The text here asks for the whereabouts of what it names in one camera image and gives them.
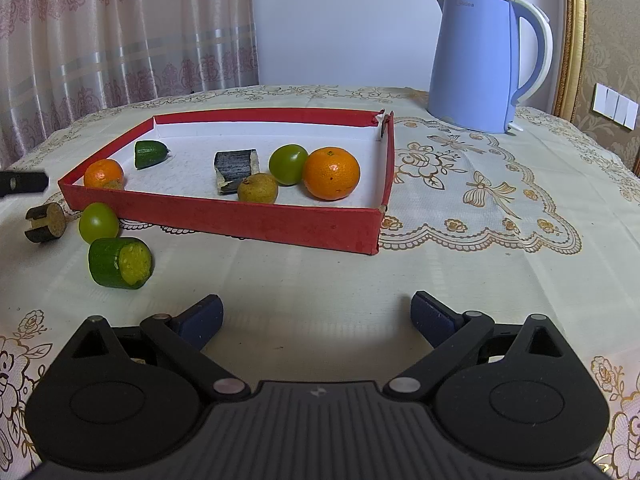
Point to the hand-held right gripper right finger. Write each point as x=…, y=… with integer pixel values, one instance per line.
x=432, y=320

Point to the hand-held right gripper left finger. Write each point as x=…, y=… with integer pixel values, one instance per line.
x=202, y=322

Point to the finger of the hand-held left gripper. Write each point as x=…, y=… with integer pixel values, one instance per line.
x=22, y=182

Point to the small orange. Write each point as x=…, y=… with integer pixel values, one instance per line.
x=103, y=174

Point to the red cardboard box tray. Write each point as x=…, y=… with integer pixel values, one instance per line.
x=280, y=230

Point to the olive brown round fruit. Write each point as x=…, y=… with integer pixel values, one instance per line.
x=258, y=189

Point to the dark grey block piece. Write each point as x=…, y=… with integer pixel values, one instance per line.
x=232, y=166

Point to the round green tomato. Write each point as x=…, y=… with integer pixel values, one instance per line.
x=98, y=221
x=288, y=165

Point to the dark round slotted piece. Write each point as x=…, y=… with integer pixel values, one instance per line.
x=44, y=223

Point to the large green cucumber piece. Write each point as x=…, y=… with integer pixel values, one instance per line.
x=107, y=262

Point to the short green cucumber piece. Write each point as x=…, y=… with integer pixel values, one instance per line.
x=149, y=154

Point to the large orange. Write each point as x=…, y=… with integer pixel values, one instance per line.
x=331, y=174

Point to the pink patterned curtain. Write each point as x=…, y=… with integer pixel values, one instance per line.
x=125, y=35

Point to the blue electric kettle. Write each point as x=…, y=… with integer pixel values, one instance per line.
x=470, y=60

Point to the white wall switch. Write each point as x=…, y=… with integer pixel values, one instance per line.
x=615, y=105

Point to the gold frame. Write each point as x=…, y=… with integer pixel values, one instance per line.
x=570, y=35

